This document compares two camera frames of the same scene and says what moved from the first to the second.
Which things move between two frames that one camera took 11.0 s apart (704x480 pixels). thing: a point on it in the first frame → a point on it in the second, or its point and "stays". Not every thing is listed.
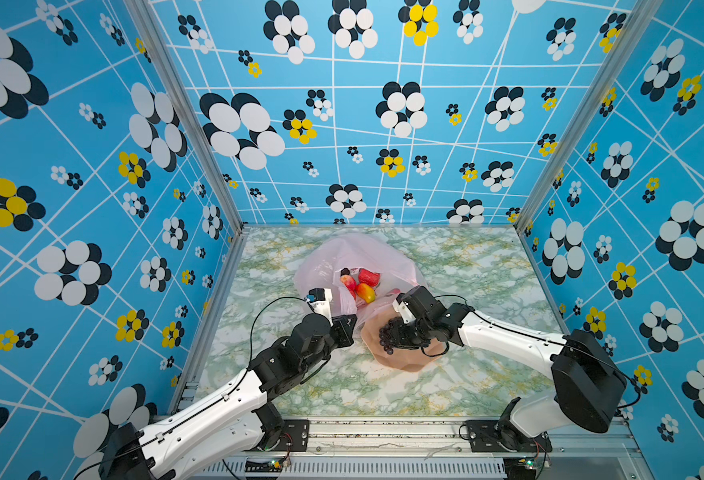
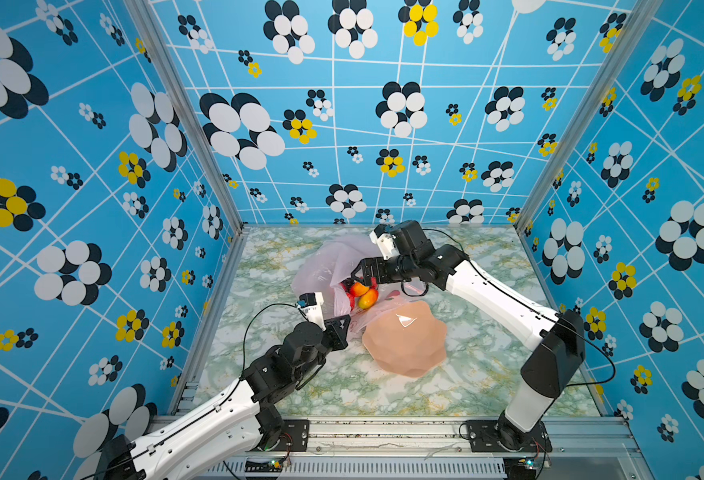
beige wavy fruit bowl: (405, 359) stays
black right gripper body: (423, 330) → (393, 270)
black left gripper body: (339, 333) stays
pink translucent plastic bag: (320, 268) stays
